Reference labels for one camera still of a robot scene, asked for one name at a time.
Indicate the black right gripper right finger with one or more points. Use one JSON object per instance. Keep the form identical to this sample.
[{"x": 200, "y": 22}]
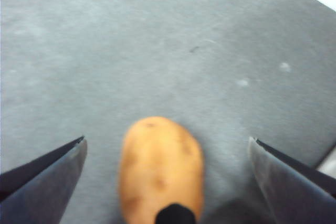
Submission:
[{"x": 294, "y": 190}]

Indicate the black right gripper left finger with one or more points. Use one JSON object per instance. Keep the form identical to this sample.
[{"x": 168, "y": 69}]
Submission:
[{"x": 39, "y": 190}]

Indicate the brown potato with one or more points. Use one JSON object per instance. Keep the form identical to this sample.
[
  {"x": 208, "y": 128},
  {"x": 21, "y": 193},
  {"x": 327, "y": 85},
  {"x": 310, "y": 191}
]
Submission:
[{"x": 160, "y": 166}]

